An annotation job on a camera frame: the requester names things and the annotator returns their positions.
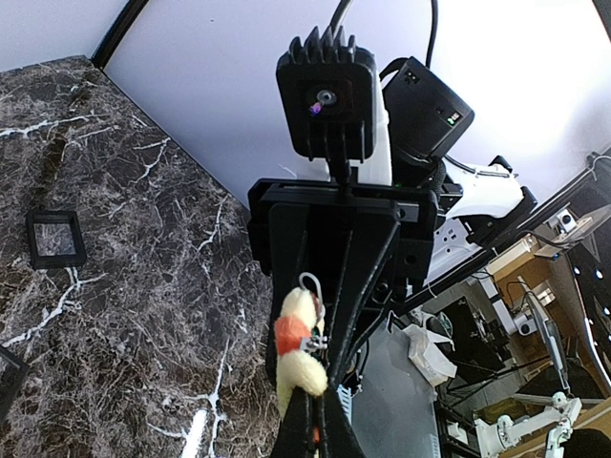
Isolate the flower brooch green orange yellow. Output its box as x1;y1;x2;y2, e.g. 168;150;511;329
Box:
273;272;328;417

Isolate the small black display box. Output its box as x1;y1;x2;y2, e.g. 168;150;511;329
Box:
26;209;87;270

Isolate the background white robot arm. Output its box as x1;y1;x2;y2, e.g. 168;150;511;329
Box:
474;391;582;458

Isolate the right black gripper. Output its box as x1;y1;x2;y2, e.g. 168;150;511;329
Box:
247;178;438;386

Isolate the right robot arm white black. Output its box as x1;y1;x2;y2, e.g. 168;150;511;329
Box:
248;42;536;393

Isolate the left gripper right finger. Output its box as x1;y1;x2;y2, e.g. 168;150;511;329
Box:
319;386;366;458

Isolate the right black frame post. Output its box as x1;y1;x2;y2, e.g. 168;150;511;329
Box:
91;0;149;70

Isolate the crumpled white tissue bag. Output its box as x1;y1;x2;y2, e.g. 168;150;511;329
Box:
402;324;457;387

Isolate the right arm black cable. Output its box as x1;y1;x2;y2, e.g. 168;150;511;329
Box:
328;0;440;68

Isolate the seated person in black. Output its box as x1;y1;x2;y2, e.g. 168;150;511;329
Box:
562;428;611;458

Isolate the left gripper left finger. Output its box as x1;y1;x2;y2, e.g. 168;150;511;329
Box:
271;387;316;458

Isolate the white slotted cable duct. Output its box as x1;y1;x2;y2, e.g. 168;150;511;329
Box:
337;385;353;424

